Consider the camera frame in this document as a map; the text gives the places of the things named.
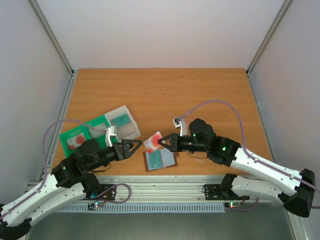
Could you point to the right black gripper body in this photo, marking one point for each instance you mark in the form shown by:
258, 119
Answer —
174, 142

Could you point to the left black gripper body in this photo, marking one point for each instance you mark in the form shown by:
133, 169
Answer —
120, 155

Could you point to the brown leather card holder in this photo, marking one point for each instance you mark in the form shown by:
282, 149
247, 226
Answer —
169, 159

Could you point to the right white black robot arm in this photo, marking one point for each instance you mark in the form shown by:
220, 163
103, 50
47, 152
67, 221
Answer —
294, 189

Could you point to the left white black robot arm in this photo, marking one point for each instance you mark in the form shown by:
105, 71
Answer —
71, 180

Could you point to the teal card in white tray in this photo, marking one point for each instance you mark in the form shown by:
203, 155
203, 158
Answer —
121, 120

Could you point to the grey card in green tray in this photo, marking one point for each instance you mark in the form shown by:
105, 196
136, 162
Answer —
98, 130

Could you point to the red patterned card in tray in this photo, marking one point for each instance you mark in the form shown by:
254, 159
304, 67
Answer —
75, 141

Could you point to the white translucent tray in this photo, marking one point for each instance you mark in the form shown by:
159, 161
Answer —
126, 126

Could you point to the green plastic organizer tray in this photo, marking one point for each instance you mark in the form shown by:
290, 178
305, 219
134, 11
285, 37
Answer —
83, 129

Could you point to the left small circuit board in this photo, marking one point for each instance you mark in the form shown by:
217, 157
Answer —
94, 206

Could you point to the small circuit board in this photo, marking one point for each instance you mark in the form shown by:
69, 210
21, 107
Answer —
94, 206
232, 204

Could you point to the right small circuit board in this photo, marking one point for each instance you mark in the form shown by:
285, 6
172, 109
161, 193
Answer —
232, 204

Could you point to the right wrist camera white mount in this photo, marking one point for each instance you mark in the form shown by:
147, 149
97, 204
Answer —
181, 125

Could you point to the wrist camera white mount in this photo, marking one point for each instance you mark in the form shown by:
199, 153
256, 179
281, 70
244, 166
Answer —
111, 136
181, 125

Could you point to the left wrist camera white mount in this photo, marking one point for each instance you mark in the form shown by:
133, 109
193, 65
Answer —
111, 136

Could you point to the aluminium front rail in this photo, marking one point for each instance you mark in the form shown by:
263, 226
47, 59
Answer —
164, 188

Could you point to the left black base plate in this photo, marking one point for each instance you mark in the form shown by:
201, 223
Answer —
109, 195

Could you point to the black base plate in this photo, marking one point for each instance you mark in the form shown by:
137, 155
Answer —
109, 195
213, 192

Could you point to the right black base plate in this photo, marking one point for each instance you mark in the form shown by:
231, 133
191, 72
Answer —
213, 192

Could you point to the slotted grey cable duct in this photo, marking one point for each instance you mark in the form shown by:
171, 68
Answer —
145, 208

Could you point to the left aluminium frame post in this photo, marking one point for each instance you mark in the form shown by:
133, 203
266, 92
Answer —
47, 28

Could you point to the aluminium frame post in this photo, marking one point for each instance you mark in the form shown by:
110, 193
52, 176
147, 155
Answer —
269, 34
47, 28

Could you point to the right aluminium frame post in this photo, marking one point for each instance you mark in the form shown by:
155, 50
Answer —
269, 34

